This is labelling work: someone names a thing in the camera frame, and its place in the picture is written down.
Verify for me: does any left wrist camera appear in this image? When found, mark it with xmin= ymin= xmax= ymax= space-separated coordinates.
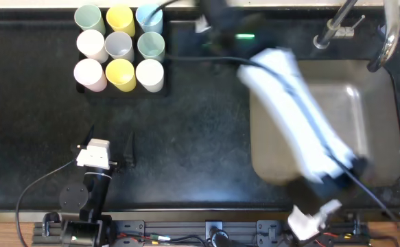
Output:
xmin=75 ymin=138 xmax=111 ymax=171

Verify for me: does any white cup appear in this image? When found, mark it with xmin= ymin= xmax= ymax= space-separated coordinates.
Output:
xmin=76 ymin=29 xmax=110 ymax=64
xmin=135 ymin=58 xmax=165 ymax=93

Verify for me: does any steel tap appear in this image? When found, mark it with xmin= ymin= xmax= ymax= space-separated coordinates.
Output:
xmin=312 ymin=0 xmax=400 ymax=73

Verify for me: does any steel sink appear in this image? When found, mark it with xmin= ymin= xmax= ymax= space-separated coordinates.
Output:
xmin=249 ymin=58 xmax=400 ymax=188

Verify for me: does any grey cup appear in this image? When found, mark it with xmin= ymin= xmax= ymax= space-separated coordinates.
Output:
xmin=104 ymin=31 xmax=135 ymax=63

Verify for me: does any pink cup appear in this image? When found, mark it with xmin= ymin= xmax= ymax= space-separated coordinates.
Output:
xmin=73 ymin=58 xmax=108 ymax=93

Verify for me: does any yellow cup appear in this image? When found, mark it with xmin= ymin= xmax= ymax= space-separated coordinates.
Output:
xmin=105 ymin=58 xmax=137 ymax=93
xmin=106 ymin=4 xmax=136 ymax=38

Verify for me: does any black tray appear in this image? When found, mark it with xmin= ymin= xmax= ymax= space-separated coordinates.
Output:
xmin=75 ymin=10 xmax=169 ymax=99

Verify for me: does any blue cup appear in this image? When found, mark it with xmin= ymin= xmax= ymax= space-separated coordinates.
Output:
xmin=135 ymin=3 xmax=164 ymax=34

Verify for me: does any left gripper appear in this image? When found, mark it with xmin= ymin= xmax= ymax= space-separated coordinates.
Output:
xmin=70 ymin=123 xmax=137 ymax=170

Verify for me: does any green cup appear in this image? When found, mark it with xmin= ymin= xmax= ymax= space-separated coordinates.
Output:
xmin=137 ymin=31 xmax=166 ymax=63
xmin=73 ymin=3 xmax=106 ymax=36

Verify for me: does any mounting rail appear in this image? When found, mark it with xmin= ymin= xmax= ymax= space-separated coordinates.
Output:
xmin=31 ymin=219 xmax=400 ymax=247

